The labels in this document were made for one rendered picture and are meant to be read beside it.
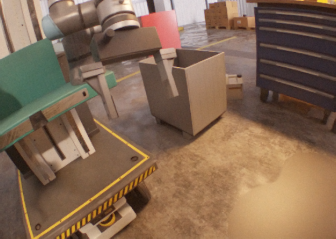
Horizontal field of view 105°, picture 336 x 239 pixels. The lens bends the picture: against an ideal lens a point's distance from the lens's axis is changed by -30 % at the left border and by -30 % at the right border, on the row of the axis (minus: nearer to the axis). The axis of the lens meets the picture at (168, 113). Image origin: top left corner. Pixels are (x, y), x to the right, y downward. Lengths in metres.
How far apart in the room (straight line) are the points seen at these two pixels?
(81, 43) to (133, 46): 0.36
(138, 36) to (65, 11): 0.22
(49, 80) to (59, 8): 0.37
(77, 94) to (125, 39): 0.37
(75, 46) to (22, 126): 0.32
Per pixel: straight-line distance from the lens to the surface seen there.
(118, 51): 0.33
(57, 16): 0.50
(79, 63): 0.69
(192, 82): 1.14
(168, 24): 3.60
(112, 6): 0.36
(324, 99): 1.59
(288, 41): 1.54
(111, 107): 0.31
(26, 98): 0.80
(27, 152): 0.91
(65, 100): 0.65
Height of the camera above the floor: 0.89
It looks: 30 degrees down
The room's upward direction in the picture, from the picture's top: 12 degrees counter-clockwise
